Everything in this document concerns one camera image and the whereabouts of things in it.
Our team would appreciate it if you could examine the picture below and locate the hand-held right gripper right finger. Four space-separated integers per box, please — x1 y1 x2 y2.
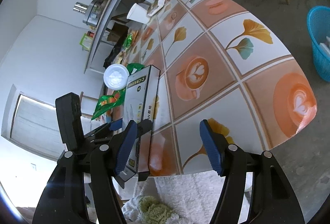
199 119 305 224

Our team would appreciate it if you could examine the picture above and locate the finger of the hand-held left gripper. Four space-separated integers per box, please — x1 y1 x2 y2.
85 118 125 137
138 119 153 137

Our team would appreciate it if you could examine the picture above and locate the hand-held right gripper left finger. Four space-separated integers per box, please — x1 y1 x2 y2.
32 120 138 224

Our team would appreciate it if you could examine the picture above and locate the green orange snack bag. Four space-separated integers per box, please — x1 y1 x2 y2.
91 63 145 121

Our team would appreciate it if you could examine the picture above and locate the black white product box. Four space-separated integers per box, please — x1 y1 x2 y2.
121 65 161 181

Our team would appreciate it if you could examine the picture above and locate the blue plastic basket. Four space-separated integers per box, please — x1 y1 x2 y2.
307 6 330 83

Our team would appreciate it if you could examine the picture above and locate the white door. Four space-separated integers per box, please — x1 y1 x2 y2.
1 85 86 163

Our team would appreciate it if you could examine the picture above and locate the white plastic lid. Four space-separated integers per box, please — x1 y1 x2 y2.
104 64 130 90

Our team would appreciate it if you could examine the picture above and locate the black bag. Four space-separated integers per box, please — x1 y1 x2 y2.
104 45 122 69

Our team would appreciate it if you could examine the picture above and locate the yellow snack packet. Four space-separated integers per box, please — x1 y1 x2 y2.
115 51 130 65

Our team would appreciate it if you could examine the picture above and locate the green fleece cloth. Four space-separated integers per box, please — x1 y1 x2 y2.
139 196 176 220

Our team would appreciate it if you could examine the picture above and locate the table with patterned cloth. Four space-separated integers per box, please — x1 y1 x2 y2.
103 0 318 177

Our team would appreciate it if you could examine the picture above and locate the green food packet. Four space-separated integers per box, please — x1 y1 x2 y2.
79 33 92 51

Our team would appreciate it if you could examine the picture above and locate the green foil packet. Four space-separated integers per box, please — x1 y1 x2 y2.
123 34 134 53

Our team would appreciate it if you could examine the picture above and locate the orange white packet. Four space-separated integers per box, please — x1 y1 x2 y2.
129 29 141 42

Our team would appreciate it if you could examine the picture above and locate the white side table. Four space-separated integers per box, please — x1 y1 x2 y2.
84 0 167 75

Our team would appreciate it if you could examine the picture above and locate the grey rice cooker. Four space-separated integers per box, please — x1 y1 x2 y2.
82 0 109 27

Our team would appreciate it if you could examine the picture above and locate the white paper cup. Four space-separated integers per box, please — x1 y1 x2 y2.
127 3 151 25

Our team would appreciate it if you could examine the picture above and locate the small white box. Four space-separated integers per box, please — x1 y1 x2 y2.
146 0 166 17

